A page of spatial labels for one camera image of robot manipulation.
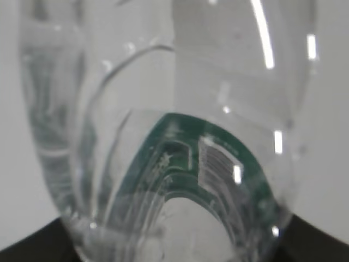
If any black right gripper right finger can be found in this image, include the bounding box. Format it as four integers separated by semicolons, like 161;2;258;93
275;215;348;262

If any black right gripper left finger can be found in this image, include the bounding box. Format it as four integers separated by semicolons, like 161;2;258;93
1;218;81;262

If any clear water bottle green label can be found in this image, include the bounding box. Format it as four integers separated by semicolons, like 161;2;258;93
17;1;317;261

